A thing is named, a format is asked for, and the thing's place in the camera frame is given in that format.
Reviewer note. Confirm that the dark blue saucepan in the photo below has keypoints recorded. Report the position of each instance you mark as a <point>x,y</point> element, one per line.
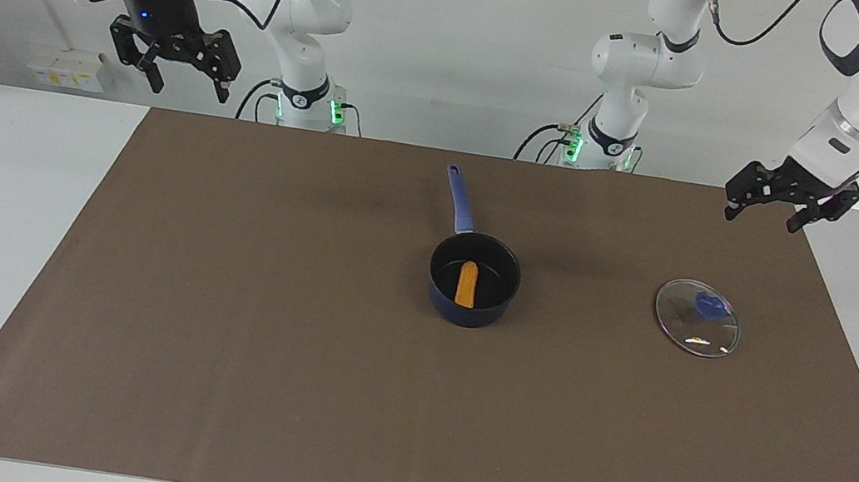
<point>469,316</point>

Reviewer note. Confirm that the white power strip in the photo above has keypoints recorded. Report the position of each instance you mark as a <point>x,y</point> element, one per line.
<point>67,71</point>

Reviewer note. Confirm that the brown table mat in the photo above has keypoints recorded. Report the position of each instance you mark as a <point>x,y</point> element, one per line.
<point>290,398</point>

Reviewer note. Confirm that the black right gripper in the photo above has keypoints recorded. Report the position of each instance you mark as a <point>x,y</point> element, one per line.
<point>166,23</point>

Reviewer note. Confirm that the glass lid with blue knob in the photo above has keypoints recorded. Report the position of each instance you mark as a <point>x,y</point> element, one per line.
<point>696,320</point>

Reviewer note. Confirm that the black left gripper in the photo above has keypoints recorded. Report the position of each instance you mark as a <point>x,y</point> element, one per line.
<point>806,191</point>

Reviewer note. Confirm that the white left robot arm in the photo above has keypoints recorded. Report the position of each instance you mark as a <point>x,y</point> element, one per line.
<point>648,62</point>

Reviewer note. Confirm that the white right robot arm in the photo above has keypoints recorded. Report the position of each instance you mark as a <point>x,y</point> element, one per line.
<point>302,13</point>

